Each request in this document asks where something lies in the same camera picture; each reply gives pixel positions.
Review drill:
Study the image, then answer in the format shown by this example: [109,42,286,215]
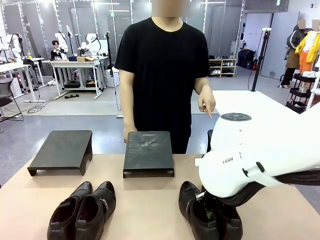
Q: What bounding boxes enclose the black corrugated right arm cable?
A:
[217,171,320,208]

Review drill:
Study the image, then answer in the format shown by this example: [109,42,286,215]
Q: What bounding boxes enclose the black utility cart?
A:
[286,72,320,115]

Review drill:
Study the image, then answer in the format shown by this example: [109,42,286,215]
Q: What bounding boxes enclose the wooden shoe rack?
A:
[208,58,238,78]

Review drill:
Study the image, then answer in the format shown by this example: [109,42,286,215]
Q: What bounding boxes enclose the person's left forearm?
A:
[193,76,213,94]

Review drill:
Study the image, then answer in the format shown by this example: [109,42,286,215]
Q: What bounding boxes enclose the seated person in black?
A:
[50,39,69,61]

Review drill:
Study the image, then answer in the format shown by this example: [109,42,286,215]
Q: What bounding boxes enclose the mannequin in yellow jacket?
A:
[294,19,320,74]

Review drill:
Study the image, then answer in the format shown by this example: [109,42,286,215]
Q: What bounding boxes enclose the person in black t-shirt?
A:
[114,0,217,155]

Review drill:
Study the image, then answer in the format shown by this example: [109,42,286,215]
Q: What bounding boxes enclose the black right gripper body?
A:
[196,191,221,214]

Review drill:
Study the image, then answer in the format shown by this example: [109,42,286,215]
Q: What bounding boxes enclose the white side table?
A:
[211,89,305,121]

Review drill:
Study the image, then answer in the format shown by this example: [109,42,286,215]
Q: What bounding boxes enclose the black luggage bags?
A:
[237,48,258,70]

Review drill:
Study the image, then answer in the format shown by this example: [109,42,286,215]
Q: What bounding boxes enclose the person's left hand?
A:
[197,84,217,120]

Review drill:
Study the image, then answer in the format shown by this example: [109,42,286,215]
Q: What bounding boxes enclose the black camera tripod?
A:
[251,28,273,92]

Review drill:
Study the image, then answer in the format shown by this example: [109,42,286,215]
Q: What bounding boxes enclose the black shoe stand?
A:
[122,131,175,179]
[206,129,214,154]
[27,129,93,177]

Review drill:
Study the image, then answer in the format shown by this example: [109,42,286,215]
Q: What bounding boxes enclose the black office chair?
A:
[0,76,25,124]

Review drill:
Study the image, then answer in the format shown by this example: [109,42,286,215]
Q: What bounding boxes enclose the person's right forearm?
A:
[118,67,139,129]

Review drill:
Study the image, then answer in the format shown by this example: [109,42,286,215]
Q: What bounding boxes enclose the person's right hand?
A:
[123,126,138,145]

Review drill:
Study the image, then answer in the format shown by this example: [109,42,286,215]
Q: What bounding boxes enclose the white background desk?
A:
[49,58,110,100]

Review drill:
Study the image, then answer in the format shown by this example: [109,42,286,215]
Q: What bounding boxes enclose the white computer tower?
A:
[105,68,120,88]

